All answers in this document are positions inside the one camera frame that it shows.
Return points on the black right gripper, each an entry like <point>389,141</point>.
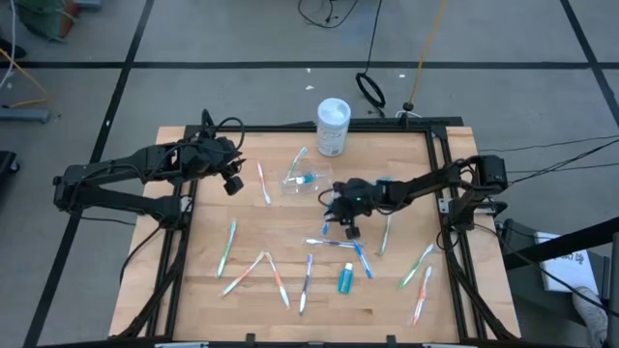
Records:
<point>355,191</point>

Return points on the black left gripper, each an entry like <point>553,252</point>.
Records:
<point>220,157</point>

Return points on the blue toothbrush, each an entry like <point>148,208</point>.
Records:
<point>326,228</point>
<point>363,261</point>

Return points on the orange toothbrush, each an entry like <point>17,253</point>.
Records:
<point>242,274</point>
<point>263,183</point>
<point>278,281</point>
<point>421,296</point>

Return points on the blue toothpaste tube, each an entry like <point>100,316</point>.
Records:
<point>307,180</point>

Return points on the green toothbrush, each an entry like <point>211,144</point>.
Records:
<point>297,162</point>
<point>385,235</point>
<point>226,249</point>
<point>416,266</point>

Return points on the purple toothbrush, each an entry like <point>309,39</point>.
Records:
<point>305,285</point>

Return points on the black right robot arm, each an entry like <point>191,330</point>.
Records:
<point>425,186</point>

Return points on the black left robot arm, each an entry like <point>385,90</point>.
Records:
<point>116,162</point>

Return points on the blue toothbrush horizontal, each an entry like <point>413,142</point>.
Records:
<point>331,243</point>

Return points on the white wipes canister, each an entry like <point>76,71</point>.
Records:
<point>333,130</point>

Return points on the black equipment cart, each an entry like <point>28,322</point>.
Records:
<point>527,285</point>

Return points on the grey metal floor base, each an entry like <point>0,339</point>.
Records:
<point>24,115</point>

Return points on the black chair base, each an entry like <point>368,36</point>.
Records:
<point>7,162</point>

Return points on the black metal beam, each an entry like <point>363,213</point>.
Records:
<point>570,241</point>

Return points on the white notebook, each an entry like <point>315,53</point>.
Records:
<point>566,270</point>

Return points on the green orange bag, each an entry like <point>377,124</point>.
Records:
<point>43,17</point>

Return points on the person's foot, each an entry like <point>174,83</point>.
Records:
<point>12,49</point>

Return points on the person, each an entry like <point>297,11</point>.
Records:
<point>591,314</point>

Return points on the black aluminium table frame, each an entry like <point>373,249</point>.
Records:
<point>271,129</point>

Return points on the black frame clamp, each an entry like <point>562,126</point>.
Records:
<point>392,339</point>
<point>250,338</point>

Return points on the grey metal post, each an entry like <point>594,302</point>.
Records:
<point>614,290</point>

